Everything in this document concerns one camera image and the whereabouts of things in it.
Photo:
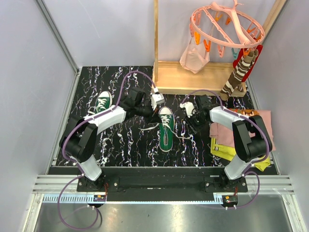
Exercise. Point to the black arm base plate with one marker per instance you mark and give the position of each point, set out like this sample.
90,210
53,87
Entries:
161,182

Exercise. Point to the yellow folded garment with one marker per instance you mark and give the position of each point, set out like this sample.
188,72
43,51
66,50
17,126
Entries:
228,153

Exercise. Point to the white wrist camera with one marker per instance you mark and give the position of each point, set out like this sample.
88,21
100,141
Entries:
189,109
156,98

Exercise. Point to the pink mesh laundry bag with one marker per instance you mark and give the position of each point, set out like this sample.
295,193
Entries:
194,57

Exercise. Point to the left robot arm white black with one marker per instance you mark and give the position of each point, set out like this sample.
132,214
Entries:
79,138

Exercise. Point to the brown white striped sock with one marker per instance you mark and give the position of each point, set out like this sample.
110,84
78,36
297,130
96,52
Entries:
235,80

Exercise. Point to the pink round clothes peg hanger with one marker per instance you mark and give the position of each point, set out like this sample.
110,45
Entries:
226,27

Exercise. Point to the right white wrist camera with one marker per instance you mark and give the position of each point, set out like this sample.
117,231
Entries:
189,109

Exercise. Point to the white lace of sneaker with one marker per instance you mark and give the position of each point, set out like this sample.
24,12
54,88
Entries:
165,119

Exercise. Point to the pink shirt with pixel character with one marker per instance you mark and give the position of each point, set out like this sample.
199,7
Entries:
225,136

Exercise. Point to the aluminium rail frame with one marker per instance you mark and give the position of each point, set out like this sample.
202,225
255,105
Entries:
66,189

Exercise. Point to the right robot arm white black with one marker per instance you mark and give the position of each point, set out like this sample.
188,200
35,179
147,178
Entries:
251,139

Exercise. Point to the green sneaker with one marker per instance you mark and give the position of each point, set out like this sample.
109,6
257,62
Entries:
166,136
103,102

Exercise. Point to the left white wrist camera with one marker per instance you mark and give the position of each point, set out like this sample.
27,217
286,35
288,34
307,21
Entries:
156,98

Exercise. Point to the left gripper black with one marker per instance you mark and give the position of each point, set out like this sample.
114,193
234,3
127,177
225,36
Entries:
152,119

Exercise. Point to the red cloth on hanger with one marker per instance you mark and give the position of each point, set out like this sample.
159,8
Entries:
257,52

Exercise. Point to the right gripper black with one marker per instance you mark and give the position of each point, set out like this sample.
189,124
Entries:
193,129

